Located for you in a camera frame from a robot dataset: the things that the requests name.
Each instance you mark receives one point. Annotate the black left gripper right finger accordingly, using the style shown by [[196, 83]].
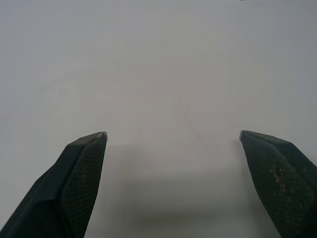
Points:
[[280, 183]]

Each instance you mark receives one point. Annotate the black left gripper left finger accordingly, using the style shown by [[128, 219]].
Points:
[[71, 183]]

